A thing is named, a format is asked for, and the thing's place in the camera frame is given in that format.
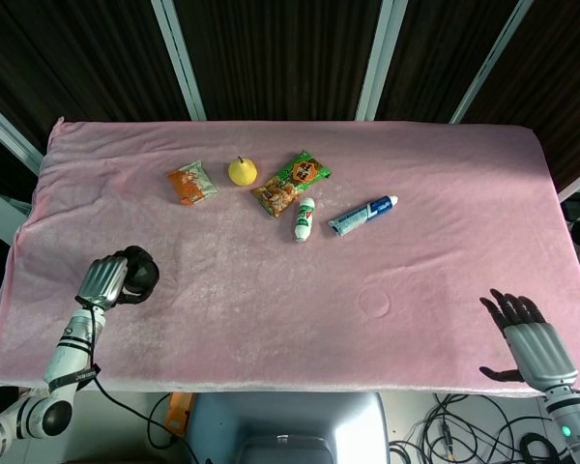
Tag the blue white toothpaste tube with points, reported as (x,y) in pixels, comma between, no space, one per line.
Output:
(362,216)

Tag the green snack packet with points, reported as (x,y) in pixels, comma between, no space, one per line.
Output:
(290,186)

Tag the dark brown curtain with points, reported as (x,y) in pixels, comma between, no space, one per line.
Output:
(290,48)

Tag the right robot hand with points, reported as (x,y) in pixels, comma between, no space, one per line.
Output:
(541,353)

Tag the orange plastic object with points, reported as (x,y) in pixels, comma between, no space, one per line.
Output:
(179,411)

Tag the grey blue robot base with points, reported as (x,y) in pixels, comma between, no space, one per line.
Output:
(290,425)

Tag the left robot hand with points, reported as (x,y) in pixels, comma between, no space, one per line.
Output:
(101,282)

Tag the small white green bottle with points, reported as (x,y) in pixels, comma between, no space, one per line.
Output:
(305,220)

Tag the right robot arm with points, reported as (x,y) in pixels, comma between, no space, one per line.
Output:
(575,415)

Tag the yellow pear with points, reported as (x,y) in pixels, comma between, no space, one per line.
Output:
(242,171)

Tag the pink plush blanket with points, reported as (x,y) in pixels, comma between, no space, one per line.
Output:
(290,270)

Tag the black round bowl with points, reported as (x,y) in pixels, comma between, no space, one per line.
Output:
(144,270)

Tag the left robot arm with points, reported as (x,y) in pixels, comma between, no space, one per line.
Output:
(70,353)

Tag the orange snack packet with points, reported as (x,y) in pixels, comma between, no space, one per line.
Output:
(193,182)

